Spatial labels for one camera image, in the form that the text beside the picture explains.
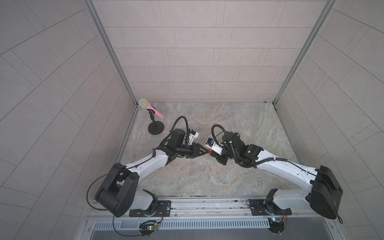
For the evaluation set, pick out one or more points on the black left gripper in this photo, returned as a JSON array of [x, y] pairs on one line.
[[195, 150]]

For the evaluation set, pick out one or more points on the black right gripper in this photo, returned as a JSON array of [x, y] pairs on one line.
[[218, 154]]

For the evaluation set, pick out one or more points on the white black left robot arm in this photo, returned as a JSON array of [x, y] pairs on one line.
[[119, 191]]

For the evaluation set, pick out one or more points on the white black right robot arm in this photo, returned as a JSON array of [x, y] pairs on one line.
[[319, 189]]

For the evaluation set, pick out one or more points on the pink toy microphone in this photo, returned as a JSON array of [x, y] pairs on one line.
[[146, 105]]

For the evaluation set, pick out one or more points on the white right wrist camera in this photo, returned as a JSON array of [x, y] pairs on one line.
[[213, 146]]

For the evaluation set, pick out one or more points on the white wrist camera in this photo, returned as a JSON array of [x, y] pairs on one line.
[[192, 136], [213, 146]]

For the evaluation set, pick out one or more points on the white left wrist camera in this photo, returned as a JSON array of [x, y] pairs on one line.
[[192, 136]]

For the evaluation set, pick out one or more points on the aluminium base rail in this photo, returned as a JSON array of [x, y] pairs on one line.
[[203, 213]]

